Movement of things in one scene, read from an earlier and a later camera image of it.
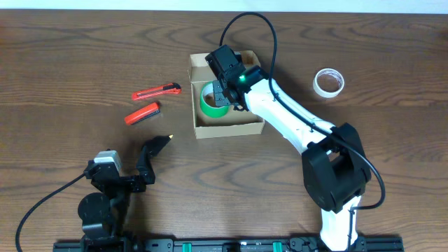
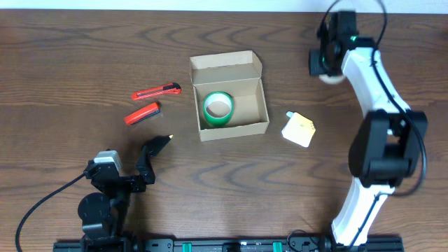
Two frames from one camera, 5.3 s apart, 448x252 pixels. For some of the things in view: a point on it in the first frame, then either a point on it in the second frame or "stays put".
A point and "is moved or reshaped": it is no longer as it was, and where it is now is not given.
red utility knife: x=171 y=88 stays put
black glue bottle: x=153 y=146 stays put
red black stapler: x=145 y=113 stays put
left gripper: x=145 y=167 stays put
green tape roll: x=208 y=102 is moved or reshaped
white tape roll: x=328 y=82 is moved or reshaped
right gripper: x=220 y=99 to x=313 y=66
